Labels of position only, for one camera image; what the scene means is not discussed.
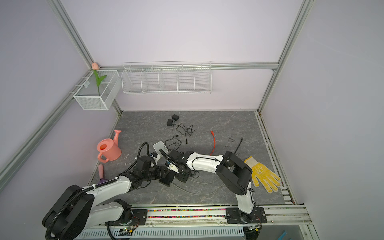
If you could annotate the pink watering can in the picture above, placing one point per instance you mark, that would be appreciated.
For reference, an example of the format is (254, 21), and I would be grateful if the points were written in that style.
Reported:
(108, 149)

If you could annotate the small white wire basket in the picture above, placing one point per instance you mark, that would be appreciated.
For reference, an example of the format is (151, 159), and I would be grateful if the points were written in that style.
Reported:
(87, 94)

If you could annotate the artificial tulip flower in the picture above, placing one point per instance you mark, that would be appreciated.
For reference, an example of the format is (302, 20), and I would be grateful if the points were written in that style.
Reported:
(99, 79)

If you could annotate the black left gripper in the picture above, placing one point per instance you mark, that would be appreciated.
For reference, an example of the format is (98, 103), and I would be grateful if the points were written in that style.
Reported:
(160, 172)

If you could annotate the yellow work glove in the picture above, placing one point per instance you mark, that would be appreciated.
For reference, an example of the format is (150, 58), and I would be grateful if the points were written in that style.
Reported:
(261, 175)

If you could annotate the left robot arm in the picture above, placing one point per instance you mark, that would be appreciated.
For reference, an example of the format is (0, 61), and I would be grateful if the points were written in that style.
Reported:
(81, 208)

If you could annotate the purple garden trowel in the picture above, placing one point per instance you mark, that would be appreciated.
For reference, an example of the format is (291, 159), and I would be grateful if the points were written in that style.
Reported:
(101, 174)

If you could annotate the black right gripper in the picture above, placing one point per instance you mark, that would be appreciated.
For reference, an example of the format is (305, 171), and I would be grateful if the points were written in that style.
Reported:
(183, 179)

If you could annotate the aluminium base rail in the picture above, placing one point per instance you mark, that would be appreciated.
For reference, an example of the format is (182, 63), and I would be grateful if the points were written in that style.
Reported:
(276, 222)

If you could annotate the black network switch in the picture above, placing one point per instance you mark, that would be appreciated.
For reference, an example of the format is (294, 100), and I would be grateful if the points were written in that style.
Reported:
(168, 178)

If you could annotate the long white wire basket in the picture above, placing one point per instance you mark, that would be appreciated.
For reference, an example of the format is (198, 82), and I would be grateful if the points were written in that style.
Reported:
(167, 77)

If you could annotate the black power adapter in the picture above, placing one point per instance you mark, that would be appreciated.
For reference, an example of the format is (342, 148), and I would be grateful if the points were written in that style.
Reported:
(175, 117)
(170, 122)

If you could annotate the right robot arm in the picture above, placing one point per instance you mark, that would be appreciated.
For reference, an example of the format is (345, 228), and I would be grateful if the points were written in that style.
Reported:
(235, 174)

